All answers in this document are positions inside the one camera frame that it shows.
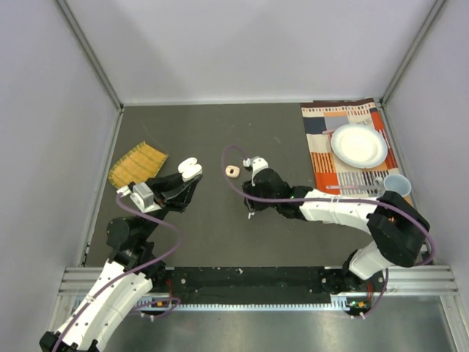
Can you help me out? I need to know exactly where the yellow woven mat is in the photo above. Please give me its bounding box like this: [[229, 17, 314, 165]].
[[108, 142, 168, 188]]

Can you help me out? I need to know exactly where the purple cable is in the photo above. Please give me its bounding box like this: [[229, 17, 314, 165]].
[[51, 192, 184, 352], [222, 144, 437, 319]]

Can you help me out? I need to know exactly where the patterned orange placemat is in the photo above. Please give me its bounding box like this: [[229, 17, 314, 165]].
[[300, 98, 401, 197]]

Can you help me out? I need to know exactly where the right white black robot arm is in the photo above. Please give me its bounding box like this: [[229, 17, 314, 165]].
[[242, 166, 429, 293]]

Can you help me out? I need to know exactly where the pink earbud charging case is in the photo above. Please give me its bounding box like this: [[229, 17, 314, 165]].
[[225, 165, 240, 178]]

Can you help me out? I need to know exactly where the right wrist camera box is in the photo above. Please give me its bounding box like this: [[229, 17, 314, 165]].
[[243, 156, 269, 186]]

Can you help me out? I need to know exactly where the white paper plate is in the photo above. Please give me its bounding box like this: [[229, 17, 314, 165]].
[[330, 124, 388, 169]]

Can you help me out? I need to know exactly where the pink handled fork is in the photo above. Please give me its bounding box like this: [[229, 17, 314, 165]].
[[326, 185, 380, 191]]

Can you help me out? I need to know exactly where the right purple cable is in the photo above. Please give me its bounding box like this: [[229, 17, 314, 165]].
[[222, 144, 437, 319]]

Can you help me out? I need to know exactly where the pale blue cup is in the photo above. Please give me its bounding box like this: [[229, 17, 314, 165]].
[[383, 174, 412, 197]]

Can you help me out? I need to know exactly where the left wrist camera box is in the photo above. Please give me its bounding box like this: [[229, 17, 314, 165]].
[[117, 182, 161, 213]]

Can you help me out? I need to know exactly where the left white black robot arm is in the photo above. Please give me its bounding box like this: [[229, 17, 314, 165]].
[[40, 164, 202, 351]]

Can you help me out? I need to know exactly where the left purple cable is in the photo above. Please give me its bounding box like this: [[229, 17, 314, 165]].
[[51, 192, 184, 352]]

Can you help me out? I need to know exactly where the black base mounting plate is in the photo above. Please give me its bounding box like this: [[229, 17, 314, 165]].
[[150, 266, 347, 305]]

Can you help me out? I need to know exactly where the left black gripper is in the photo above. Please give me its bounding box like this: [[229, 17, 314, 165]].
[[140, 166, 202, 240]]

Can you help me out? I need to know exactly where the white earbud charging case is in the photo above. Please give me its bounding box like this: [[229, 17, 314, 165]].
[[177, 157, 202, 182]]

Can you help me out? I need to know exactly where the grey slotted cable duct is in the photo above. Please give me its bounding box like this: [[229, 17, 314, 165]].
[[73, 295, 352, 312]]

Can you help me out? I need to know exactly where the aluminium front rail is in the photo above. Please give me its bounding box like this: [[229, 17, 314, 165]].
[[58, 265, 459, 296]]

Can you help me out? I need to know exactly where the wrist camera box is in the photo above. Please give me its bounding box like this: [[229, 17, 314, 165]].
[[243, 156, 269, 186], [117, 182, 161, 213]]

